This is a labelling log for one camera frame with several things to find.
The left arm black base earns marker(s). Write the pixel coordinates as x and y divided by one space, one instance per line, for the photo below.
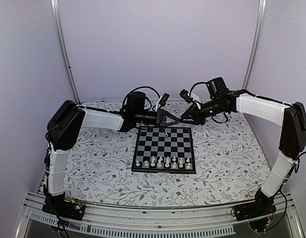
57 205

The black and white chessboard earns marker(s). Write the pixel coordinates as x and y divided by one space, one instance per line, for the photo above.
152 142

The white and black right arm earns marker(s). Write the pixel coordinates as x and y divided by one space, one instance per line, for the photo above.
207 99

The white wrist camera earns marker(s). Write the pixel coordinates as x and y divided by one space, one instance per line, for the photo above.
161 102
190 97

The aluminium frame post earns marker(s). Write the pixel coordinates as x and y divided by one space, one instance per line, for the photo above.
255 43
61 40

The aluminium front rail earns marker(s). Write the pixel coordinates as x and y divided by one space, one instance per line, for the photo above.
113 221

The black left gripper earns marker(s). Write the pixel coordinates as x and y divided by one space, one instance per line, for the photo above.
161 118

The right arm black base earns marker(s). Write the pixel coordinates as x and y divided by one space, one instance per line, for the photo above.
262 210

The right aluminium frame post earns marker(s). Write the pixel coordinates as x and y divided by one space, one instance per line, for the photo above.
255 43

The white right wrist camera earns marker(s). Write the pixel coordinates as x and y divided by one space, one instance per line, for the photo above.
190 97

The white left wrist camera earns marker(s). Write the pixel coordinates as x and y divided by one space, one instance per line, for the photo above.
161 102

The left aluminium frame post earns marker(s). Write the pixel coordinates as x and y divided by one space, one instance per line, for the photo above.
61 40

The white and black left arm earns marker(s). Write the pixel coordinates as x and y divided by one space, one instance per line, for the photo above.
64 127

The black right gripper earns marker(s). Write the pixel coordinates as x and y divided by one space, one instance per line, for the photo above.
195 115

